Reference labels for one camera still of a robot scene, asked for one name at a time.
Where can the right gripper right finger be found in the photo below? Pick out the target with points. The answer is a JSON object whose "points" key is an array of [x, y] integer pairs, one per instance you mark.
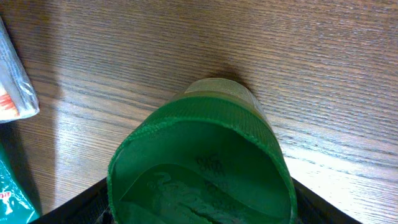
{"points": [[312, 209]]}

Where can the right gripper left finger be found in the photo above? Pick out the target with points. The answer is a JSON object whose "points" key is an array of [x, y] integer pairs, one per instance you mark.
{"points": [[89, 207]]}

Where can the green packaged item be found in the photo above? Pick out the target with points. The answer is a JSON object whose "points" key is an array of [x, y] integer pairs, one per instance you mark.
{"points": [[16, 207]]}

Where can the green lid seasoning jar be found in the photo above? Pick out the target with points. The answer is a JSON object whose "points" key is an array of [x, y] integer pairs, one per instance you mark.
{"points": [[206, 156]]}

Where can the orange white small packet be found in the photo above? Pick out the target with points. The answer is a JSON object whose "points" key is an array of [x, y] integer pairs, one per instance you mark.
{"points": [[18, 97]]}

